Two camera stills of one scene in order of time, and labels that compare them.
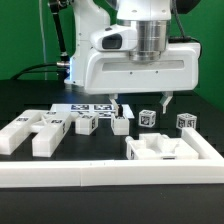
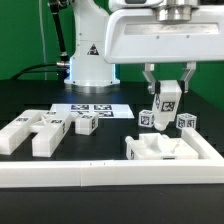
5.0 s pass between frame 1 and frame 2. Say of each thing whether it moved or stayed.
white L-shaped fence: stayed
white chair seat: stayed
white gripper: moved
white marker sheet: stayed
